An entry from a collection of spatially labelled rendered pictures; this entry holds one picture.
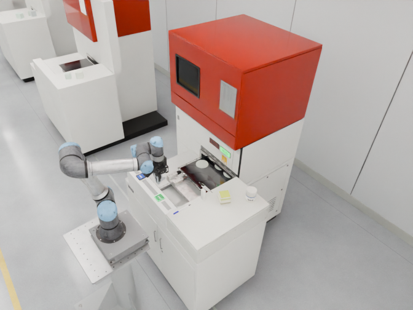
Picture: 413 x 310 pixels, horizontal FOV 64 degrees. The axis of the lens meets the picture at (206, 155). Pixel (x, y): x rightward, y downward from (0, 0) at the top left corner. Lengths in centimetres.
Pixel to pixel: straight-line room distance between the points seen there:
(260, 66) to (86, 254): 159
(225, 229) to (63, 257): 173
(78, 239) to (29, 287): 103
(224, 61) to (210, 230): 105
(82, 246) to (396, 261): 274
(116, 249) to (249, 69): 136
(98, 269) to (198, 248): 63
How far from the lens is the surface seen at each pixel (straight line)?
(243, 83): 203
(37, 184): 416
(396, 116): 332
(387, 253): 369
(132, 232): 226
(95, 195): 218
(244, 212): 226
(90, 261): 228
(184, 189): 250
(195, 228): 215
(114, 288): 280
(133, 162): 189
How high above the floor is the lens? 265
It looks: 39 degrees down
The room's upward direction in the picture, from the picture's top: 2 degrees clockwise
